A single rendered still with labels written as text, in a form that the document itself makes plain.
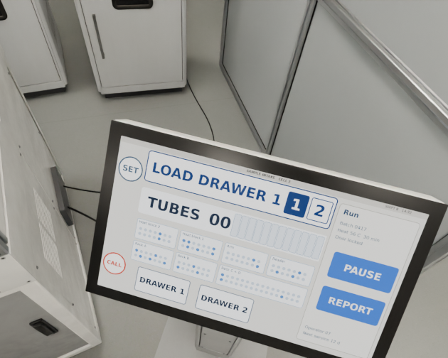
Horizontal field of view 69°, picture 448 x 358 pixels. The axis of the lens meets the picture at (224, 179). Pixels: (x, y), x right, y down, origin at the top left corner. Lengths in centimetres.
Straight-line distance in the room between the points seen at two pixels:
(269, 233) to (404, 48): 78
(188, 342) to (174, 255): 101
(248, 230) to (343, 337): 24
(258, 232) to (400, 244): 21
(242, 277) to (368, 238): 20
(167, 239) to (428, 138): 81
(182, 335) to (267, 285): 103
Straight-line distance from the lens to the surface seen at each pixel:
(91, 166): 209
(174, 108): 238
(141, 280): 60
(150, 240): 56
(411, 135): 114
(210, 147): 50
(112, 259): 61
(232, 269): 55
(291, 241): 53
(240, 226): 52
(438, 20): 108
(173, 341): 156
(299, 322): 60
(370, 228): 54
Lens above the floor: 157
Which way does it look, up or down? 53 degrees down
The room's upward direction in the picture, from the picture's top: 8 degrees clockwise
